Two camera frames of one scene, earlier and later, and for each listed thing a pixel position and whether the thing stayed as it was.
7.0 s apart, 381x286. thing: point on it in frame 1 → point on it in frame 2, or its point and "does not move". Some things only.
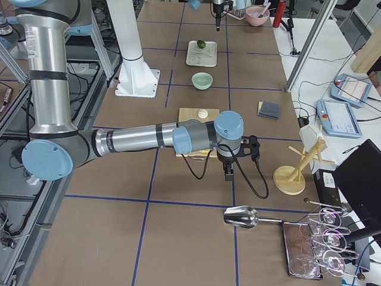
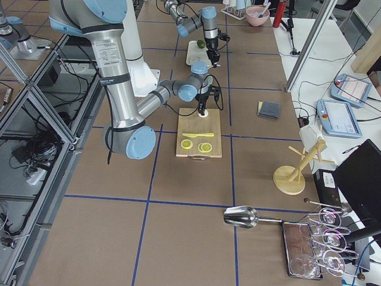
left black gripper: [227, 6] → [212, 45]
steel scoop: [246, 217] does not move
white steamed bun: [202, 114] does not move
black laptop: [359, 176] does not move
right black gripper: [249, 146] → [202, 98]
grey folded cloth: [268, 109] does not move
